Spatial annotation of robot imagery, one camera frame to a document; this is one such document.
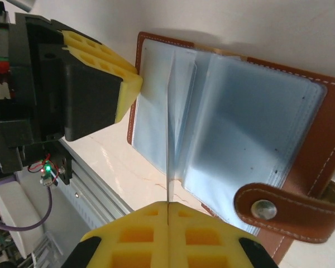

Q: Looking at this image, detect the white slotted cable duct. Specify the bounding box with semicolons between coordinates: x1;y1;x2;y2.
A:
30;231;65;268

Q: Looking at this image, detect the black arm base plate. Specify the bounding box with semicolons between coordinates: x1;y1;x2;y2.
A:
46;150;73;185

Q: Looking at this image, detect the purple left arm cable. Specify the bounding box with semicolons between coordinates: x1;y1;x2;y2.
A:
0;184;53;232

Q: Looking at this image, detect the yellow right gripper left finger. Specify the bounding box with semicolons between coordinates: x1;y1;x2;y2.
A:
61;201;169;268

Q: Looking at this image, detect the small controller board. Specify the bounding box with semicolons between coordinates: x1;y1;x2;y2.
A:
39;164;55;186

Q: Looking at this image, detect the brown leather card holder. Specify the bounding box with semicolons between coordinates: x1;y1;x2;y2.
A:
126;30;335;259

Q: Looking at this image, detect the aluminium mounting rail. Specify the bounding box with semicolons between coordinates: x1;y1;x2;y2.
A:
57;138;135;224

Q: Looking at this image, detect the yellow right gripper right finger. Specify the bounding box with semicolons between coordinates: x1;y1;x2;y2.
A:
167;201;281;268

